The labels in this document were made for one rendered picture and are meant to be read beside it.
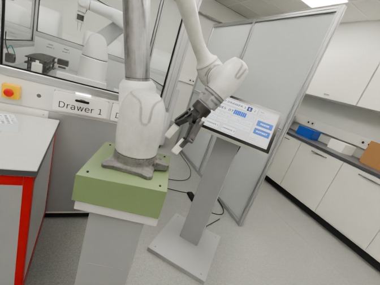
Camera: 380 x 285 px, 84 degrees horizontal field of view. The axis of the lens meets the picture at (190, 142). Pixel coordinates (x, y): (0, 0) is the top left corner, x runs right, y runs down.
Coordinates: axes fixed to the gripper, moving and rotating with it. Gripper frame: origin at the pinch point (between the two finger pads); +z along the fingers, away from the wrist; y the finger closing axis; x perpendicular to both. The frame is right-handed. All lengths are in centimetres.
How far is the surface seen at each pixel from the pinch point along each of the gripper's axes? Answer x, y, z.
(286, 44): 78, -105, -113
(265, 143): 57, -17, -28
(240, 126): 46, -31, -26
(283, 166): 250, -138, -34
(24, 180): -34, -1, 43
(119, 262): 8, 19, 48
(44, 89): -49, -61, 32
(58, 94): -43, -60, 30
